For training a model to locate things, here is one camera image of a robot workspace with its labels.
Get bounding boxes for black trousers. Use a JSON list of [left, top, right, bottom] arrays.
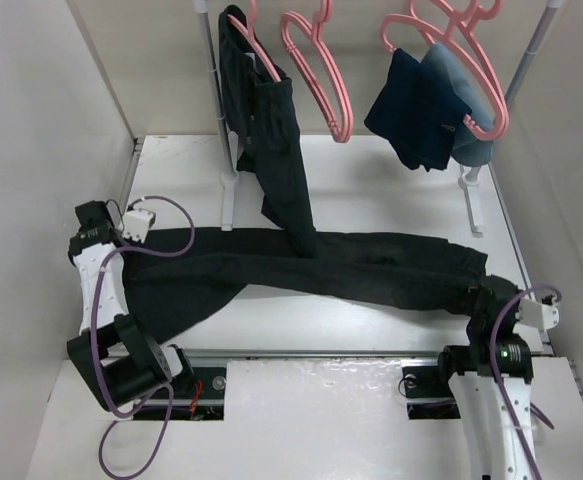
[[123, 227, 506, 343], [218, 4, 317, 257]]

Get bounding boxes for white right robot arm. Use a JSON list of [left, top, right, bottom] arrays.
[[433, 276, 562, 479]]

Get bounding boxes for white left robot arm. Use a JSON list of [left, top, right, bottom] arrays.
[[67, 195, 195, 415]]

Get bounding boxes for light blue jeans on hanger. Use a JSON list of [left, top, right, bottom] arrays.
[[420, 43, 496, 167]]

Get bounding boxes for pink hanger holding navy trousers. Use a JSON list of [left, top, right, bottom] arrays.
[[380, 14, 494, 141]]

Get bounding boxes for navy blue trousers on hanger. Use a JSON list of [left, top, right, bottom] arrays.
[[364, 49, 471, 171]]

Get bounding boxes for black trousers on hanger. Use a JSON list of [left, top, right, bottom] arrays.
[[218, 4, 317, 257]]

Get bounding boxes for pink hanger holding black trousers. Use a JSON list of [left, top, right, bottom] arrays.
[[228, 0, 282, 83]]

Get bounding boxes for empty pink hanger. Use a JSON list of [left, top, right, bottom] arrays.
[[279, 0, 356, 144]]

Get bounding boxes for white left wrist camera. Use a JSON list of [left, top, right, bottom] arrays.
[[119, 209, 156, 244]]

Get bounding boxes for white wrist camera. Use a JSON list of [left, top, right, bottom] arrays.
[[119, 209, 156, 244], [515, 295, 560, 331]]

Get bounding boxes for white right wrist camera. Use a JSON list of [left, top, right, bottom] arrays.
[[515, 295, 560, 331]]

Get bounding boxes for grey clothes rack frame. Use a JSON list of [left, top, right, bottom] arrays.
[[190, 0, 572, 236]]

